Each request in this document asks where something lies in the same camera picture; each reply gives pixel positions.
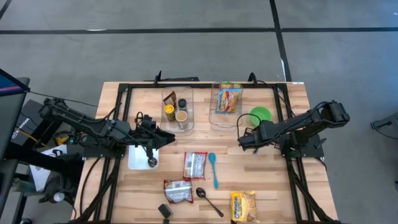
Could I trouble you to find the small black table camera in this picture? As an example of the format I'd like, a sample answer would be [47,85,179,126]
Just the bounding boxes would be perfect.
[157,203,174,220]

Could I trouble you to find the red ramen noodle packet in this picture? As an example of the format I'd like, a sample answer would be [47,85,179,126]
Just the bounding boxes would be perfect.
[163,179,194,205]
[182,151,208,180]

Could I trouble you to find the brown snack pouch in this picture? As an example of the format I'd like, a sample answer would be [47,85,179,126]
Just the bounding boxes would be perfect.
[162,90,178,110]

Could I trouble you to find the black box white lettering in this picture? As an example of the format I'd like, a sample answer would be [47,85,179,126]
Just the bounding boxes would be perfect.
[11,99,47,147]

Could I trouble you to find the thin black floor cable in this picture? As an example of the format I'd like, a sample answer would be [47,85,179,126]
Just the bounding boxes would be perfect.
[29,91,99,108]

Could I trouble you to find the yellow lid jar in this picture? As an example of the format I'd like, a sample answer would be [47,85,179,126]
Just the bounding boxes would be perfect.
[164,104,177,122]

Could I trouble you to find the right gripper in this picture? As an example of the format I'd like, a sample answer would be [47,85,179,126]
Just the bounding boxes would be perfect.
[238,121,276,152]

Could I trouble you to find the black clamp bracket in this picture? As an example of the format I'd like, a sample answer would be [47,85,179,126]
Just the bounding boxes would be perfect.
[248,72,265,86]
[144,70,200,83]

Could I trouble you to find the white paper sheet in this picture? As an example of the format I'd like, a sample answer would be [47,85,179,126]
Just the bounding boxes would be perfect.
[29,144,68,192]

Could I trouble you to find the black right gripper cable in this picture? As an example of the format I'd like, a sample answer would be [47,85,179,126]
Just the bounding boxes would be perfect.
[236,113,259,141]

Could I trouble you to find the dark computer monitor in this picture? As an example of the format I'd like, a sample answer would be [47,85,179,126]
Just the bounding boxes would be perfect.
[0,68,31,162]

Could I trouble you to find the yellow cable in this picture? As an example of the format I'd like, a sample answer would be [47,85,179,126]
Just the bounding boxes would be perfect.
[23,129,68,147]

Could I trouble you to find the green plastic bowl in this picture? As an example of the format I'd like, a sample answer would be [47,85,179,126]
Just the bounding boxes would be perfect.
[249,106,274,127]

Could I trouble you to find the lime chili shrimp ramen packet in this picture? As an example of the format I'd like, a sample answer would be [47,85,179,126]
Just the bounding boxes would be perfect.
[219,81,243,91]

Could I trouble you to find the black metal rig frame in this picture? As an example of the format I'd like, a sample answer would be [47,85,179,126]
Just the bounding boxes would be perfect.
[73,81,341,224]

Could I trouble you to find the clear plastic bin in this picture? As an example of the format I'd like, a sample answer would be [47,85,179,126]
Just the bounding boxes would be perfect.
[208,81,243,128]
[160,86,195,134]

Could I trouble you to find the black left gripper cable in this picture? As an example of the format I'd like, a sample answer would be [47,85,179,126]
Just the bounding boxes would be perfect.
[134,111,147,125]

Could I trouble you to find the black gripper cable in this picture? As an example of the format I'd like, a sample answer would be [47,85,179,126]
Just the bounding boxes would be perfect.
[236,113,259,141]
[134,111,147,125]

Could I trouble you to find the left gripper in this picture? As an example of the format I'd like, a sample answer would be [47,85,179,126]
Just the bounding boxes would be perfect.
[133,114,176,159]

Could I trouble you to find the yellow ramen noodle packet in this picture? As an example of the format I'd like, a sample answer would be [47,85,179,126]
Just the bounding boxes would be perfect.
[229,190,259,223]

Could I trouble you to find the black spoon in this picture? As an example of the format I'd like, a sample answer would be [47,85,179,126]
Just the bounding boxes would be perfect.
[141,146,158,168]
[195,187,224,218]

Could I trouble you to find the white rectangular tray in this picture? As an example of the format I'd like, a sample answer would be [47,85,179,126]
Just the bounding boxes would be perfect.
[127,144,160,171]

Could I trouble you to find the teal plastic spoon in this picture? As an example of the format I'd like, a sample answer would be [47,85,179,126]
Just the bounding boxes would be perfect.
[208,152,220,190]

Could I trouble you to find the blue beef ramen packet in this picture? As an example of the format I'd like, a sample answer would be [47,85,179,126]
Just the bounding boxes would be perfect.
[215,87,243,114]

